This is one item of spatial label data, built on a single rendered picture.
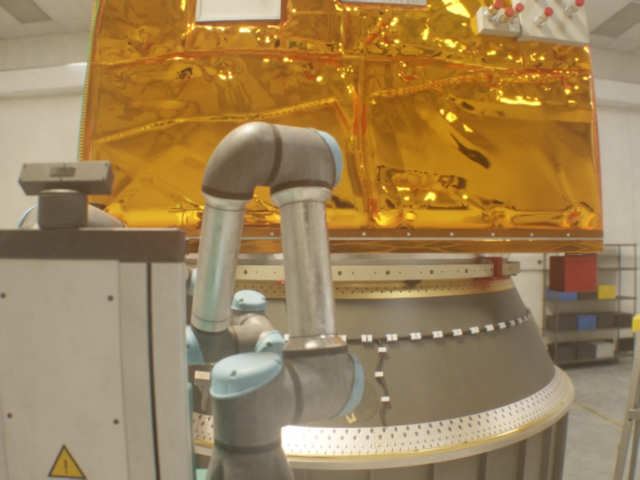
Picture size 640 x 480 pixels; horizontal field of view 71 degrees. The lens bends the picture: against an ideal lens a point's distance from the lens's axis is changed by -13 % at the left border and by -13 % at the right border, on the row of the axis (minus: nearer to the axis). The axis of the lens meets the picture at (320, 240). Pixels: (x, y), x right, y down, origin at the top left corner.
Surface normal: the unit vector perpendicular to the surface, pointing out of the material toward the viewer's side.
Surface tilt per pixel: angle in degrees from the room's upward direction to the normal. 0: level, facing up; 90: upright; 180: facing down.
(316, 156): 81
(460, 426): 43
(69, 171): 61
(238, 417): 90
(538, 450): 90
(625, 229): 90
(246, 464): 72
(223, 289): 111
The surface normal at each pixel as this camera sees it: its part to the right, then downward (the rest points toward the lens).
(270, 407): 0.52, -0.02
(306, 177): 0.26, -0.19
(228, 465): -0.36, -0.33
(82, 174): 0.11, -0.50
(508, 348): 0.55, -0.49
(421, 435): 0.14, -0.75
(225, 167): -0.18, 0.04
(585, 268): 0.04, -0.03
